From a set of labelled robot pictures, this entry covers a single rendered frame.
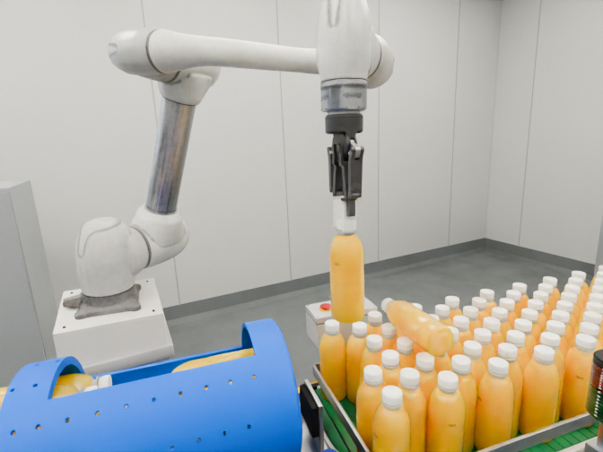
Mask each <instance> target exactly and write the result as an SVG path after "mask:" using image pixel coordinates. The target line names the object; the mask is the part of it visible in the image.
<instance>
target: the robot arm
mask: <svg viewBox="0 0 603 452"><path fill-rule="evenodd" d="M108 55H109V59H110V61H111V63H112V64H113V65H114V66H115V67H117V68H118V69H119V70H121V71H123V72H125V73H127V74H134V75H139V76H141V77H143V78H147V79H150V80H154V81H157V83H158V88H159V91H160V94H161V96H162V101H161V107H160V114H159V119H158V126H157V131H156V137H155V144H154V149H153V161H152V167H151V173H150V179H149V185H148V191H147V197H146V203H145V204H143V205H141V206H140V207H139V208H138V209H137V211H136V214H135V216H134V218H133V220H132V221H131V223H130V226H128V225H127V224H126V223H125V222H123V221H121V220H120V219H116V218H113V217H101V218H97V219H93V220H90V221H88V222H86V223H85V224H84V226H82V228H81V229H80V231H79V233H78V236H77V240H76V244H75V263H76V271H77V275H78V280H79V283H80V286H81V291H82V292H80V294H77V295H74V296H71V297H68V298H64V299H63V301H64V302H63V307H64V308H79V309H78V310H77V311H76V312H75V313H74V319H76V320H81V319H85V318H88V317H97V316H103V315H109V314H115V313H121V312H128V311H138V310H140V309H141V304H140V302H139V292H140V290H141V284H139V283H135V276H136V275H138V274H139V273H140V272H141V271H142V270H143V269H145V268H148V267H152V266H154V265H158V264H160V263H163V262H165V261H167V260H169V259H171V258H173V257H175V256H176V255H177V254H179V253H180V252H181V251H182V250H183V249H184V248H185V246H186V245H187V244H188V240H189V229H188V226H187V224H186V223H185V221H184V220H183V216H182V214H181V212H180V210H179V209H178V208H177V204H178V200H179V191H180V186H181V181H182V176H183V171H184V167H185V161H186V157H187V152H188V143H189V138H190V134H191V128H192V124H193V119H194V115H195V109H196V105H198V104H199V103H200V102H201V101H202V100H203V98H204V97H205V94H206V93H207V91H208V89H209V88H210V87H212V86H213V85H214V84H215V83H216V81H217V80H218V78H219V76H220V72H221V67H233V68H245V69H257V70H269V71H281V72H293V73H303V74H319V77H320V89H321V111H322V112H325V113H328V114H327V115H326V116H325V132H326V134H328V135H333V140H332V146H331V147H328V148H327V152H328V177H329V192H330V193H332V195H333V203H334V229H337V226H336V220H338V219H341V218H342V233H344V234H346V233H354V232H356V200H357V198H359V197H362V182H363V154H364V147H363V146H358V145H357V140H356V134H360V133H361V132H362V131H363V114H360V111H365V110H366V109H367V89H375V88H378V87H380V86H381V85H383V84H384V83H386V82H387V81H388V79H389V78H390V76H391V75H392V73H393V67H394V61H395V58H394V54H393V51H392V49H391V47H390V46H389V44H388V43H387V42H386V40H385V39H383V38H382V37H381V36H379V35H377V34H376V33H374V28H373V27H372V25H371V15H370V11H369V8H368V5H367V3H366V1H365V0H322V2H321V5H320V8H319V15H318V21H317V28H316V48H292V47H286V46H278V45H272V44H265V43H258V42H252V41H245V40H238V39H224V38H215V37H205V36H197V35H189V34H184V33H179V32H175V31H171V30H165V29H155V28H148V27H144V28H132V29H125V30H122V31H120V32H118V33H116V34H115V35H114V36H113V37H112V38H111V39H110V40H109V44H108Z"/></svg>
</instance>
